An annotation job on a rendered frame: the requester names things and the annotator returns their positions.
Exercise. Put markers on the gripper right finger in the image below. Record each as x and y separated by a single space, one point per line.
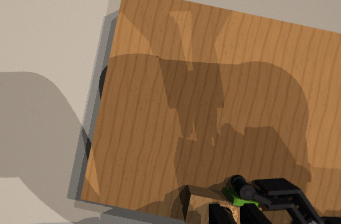
251 214

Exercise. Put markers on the small wooden block with hole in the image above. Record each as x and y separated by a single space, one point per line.
196 204

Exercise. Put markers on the brown wooden board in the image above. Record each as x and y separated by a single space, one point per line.
196 94

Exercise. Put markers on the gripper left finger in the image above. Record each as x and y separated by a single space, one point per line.
218 215

